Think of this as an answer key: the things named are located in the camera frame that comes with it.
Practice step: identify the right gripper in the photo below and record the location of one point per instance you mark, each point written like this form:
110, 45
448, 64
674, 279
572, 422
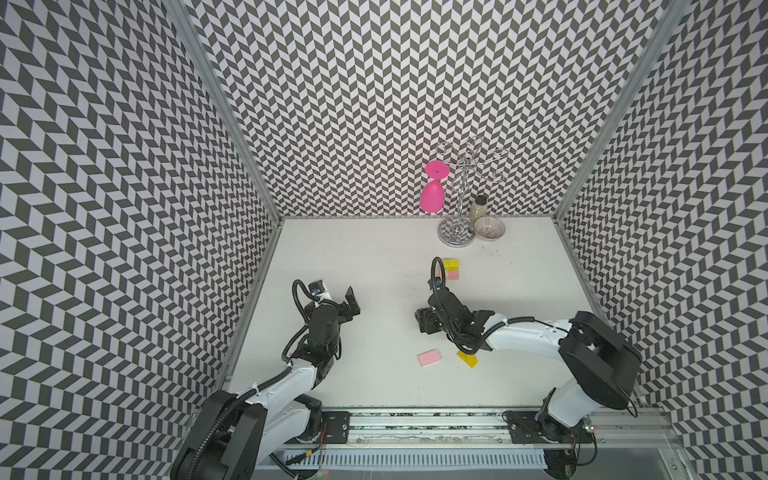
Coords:
437, 315

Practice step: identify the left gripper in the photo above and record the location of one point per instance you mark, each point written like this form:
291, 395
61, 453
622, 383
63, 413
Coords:
346, 314

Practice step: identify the yellow cube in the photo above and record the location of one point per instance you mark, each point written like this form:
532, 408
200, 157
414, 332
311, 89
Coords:
452, 265

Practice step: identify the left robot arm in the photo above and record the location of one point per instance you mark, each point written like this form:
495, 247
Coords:
275, 419

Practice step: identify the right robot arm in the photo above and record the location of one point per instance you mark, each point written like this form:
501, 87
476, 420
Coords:
603, 365

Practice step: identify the yellow wedge block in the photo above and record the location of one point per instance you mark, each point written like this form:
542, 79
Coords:
469, 360

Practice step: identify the chrome glass holder stand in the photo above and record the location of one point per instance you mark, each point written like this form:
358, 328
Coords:
456, 230

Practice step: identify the pink striped bowl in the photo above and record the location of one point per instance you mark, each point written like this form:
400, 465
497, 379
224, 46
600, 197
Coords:
489, 228

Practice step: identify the pink plastic wine glass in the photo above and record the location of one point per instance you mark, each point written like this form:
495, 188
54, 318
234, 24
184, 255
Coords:
432, 197

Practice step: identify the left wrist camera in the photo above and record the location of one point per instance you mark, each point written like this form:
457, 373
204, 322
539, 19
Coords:
319, 290

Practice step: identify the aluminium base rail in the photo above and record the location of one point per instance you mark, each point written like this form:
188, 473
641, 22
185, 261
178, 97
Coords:
479, 443

